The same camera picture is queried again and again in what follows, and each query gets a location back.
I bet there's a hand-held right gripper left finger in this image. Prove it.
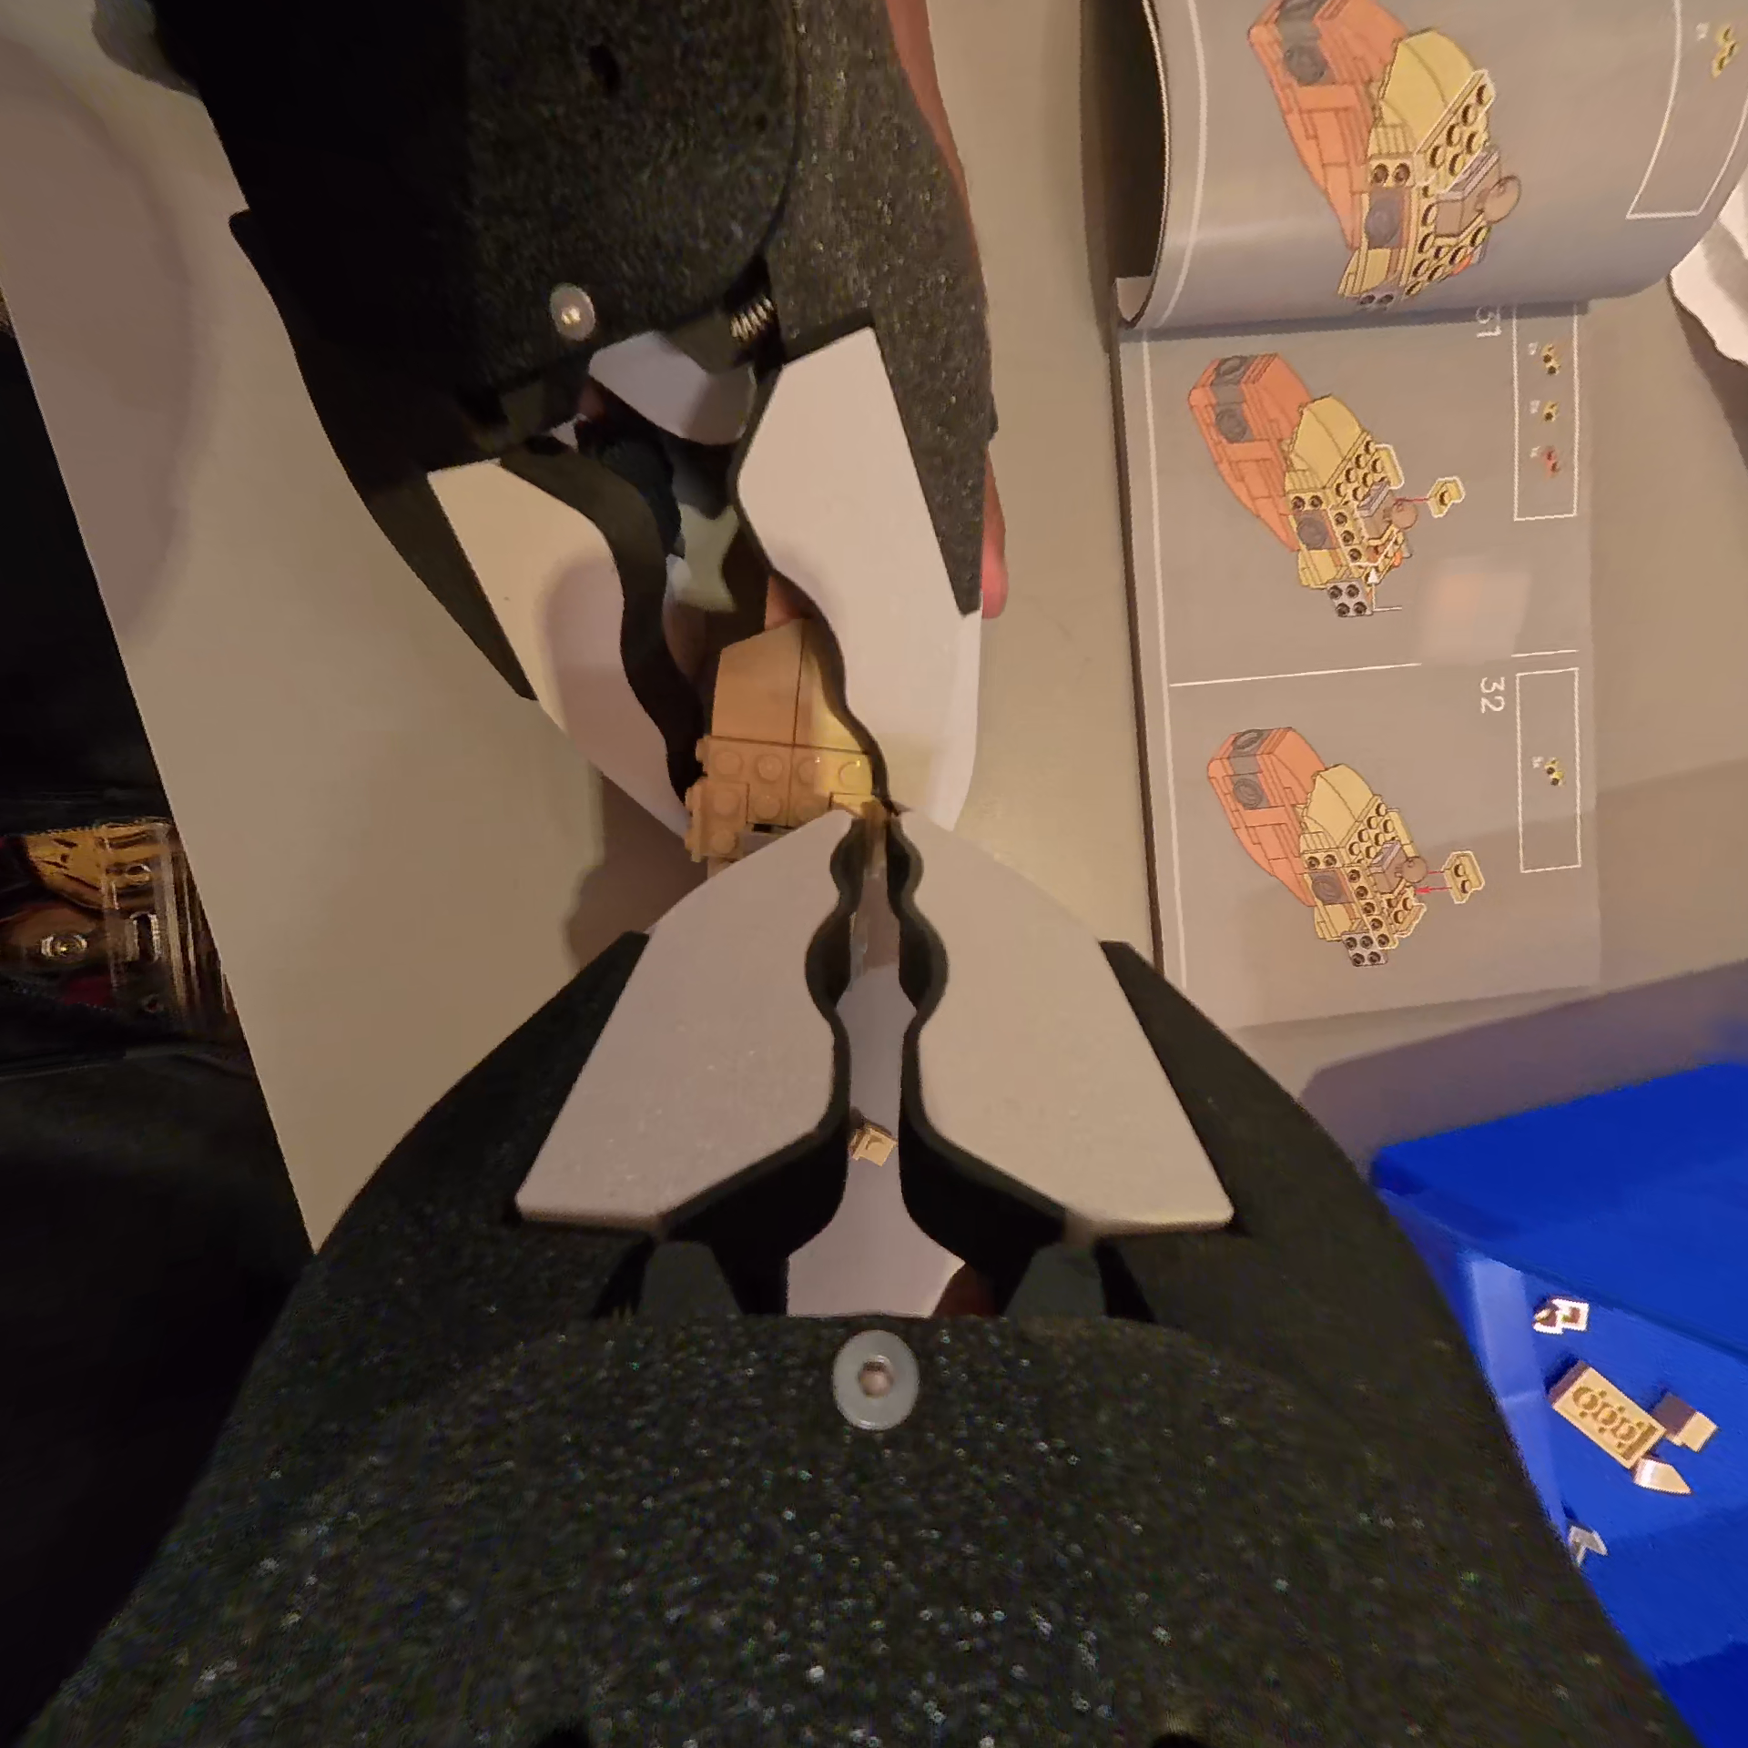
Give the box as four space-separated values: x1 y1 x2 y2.
514 814 876 1238

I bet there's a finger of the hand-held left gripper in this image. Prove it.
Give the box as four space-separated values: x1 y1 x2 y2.
728 324 989 834
428 448 714 839

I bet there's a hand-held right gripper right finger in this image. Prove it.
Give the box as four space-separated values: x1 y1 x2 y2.
884 811 1237 1243

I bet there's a tan brick vehicle model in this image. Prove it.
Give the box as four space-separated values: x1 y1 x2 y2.
683 618 894 875

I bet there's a grey desk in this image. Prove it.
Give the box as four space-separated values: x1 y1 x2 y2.
0 0 1748 1259

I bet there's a person's left hand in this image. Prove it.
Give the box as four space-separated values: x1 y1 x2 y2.
889 0 1013 622

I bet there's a blue plastic bin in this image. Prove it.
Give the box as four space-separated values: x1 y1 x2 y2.
1370 1064 1748 1748

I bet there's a shiny clear pouch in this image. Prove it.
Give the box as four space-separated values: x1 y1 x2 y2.
0 815 232 1023

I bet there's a grey instruction booklet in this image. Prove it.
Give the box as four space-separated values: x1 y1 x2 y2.
1114 0 1748 1032

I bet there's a person's black clothing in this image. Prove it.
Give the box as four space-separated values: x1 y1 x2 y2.
0 327 319 1748

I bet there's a heap of tan bricks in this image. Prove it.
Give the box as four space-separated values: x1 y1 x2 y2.
1530 1295 1723 1565

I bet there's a white paper bag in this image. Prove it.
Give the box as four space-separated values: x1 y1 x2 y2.
1669 177 1748 360

